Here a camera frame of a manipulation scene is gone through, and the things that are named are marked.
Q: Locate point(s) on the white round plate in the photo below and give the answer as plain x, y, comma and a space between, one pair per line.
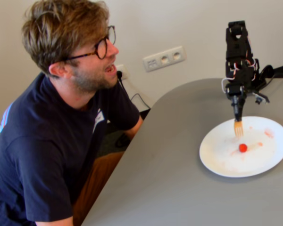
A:
245, 164

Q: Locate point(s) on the white single wall socket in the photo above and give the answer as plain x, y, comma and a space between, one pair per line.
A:
125, 69

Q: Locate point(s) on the tortoiseshell round eyeglasses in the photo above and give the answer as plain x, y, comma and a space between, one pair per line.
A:
101, 49

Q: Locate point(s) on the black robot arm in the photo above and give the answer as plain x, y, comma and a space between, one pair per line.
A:
235, 47

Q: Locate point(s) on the white triple wall socket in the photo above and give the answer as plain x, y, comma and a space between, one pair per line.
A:
165, 58

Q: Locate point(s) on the person in navy T-shirt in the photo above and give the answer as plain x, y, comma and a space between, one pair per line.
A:
37, 141

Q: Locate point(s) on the white name sticker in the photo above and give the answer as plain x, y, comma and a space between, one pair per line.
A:
99, 117

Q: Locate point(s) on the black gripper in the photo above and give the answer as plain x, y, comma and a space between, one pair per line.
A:
236, 100

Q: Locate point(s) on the red strawberry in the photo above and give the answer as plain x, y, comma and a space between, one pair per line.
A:
243, 147

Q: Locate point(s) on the beige wooden fork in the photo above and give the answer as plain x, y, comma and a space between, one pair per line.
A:
238, 128

